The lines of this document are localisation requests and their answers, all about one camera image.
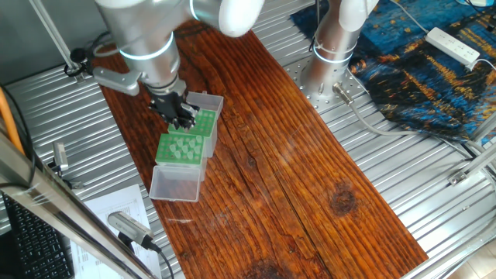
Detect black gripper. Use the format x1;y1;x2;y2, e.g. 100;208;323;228
149;91;201;131

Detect clear box green tip rack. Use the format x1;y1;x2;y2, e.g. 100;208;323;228
149;133;209;203
167;91;225;159

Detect brown wooden board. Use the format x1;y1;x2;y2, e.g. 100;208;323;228
87;5;429;279

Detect white printed paper sheet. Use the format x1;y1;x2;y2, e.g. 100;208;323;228
69;184;162;279

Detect small grey mounted device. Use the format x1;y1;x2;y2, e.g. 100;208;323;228
48;141;84;191

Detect thin silver rod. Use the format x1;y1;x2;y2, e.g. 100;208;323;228
29;0;81;74

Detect orange tube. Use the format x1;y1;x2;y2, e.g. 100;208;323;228
0;87;24;156

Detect black computer keyboard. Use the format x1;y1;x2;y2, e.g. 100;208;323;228
2;193;74;279

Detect blue painted cloth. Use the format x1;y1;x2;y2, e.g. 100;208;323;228
290;0;496;143

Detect white power strip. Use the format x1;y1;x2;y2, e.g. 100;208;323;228
425;26;481;67

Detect silver camera mount bracket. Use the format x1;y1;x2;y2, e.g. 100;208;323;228
91;66;143;97

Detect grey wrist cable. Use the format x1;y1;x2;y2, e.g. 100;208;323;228
94;38;127;58

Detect silver exterior camera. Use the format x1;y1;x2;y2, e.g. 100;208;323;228
107;211;156;251

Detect black cable loop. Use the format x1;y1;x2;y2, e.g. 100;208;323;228
64;60;89;78

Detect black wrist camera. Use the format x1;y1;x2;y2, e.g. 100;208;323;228
69;47;88;65

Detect black exterior camera cable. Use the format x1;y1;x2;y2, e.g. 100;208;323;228
149;239;176;279

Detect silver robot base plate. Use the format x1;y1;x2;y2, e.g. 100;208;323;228
284;57;369;115

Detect aluminium frame bar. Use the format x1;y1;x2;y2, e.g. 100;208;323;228
0;131;156;279

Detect grey base cable with connector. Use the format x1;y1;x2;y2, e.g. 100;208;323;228
332;81;481;160

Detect black base cable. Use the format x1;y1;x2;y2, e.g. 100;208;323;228
308;0;325;53

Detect white power cable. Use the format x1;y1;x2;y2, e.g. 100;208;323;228
389;0;429;34

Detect aluminium frame rail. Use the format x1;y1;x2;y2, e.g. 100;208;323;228
447;112;496;187

